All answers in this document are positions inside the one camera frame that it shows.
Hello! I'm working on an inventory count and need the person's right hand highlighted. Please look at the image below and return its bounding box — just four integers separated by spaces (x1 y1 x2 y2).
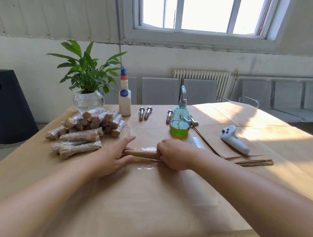
156 139 205 171

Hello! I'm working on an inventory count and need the person's left hand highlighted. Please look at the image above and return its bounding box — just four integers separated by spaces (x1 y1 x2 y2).
92 136 136 178

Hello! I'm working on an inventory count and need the brown paper roll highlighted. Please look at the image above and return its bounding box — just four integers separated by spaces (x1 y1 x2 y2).
123 149 162 161

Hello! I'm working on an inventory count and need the person's left forearm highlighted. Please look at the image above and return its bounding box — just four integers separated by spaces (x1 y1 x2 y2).
0 150 103 237

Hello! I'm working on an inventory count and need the person's right forearm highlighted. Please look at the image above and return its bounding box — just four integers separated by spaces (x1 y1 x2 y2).
196 154 313 237

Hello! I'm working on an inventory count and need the clear plastic film sheet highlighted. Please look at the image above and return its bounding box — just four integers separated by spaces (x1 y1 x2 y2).
124 146 163 172

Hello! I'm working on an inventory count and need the clear plastic wrap roll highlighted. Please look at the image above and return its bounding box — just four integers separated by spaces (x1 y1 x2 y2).
188 137 205 150

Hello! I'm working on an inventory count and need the clear spray bottle green liquid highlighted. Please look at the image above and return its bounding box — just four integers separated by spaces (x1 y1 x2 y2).
169 85 191 137

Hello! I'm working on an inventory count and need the pile of wrapped paper rolls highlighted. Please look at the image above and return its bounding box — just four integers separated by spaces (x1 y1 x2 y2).
45 107 127 159

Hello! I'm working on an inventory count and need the brown paper table cover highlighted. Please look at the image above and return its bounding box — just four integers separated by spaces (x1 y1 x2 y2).
0 101 313 237

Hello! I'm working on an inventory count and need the white glue bottle blue cap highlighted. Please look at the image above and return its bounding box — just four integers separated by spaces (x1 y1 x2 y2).
119 66 132 116

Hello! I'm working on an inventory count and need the round glass vase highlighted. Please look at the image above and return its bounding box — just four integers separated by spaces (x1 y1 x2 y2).
73 89 105 113

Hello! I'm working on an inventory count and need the white handheld controller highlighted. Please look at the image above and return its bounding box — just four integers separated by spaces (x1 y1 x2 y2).
220 125 250 155

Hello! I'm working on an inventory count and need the white radiator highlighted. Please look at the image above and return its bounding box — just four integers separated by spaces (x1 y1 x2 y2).
171 70 231 101

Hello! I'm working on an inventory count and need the stack of brown paper strips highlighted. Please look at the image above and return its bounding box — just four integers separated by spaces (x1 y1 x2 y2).
234 159 274 167

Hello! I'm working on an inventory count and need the green leafy plant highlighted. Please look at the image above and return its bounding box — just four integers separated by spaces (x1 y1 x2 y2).
46 40 128 94

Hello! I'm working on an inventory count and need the black cone-shaped stand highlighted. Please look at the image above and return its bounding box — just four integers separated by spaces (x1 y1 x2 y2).
0 70 39 147

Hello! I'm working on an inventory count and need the metal bench seat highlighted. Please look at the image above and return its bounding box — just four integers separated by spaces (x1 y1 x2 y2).
218 76 313 123

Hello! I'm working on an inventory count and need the white framed window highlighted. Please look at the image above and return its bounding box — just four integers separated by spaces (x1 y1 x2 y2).
122 0 291 50

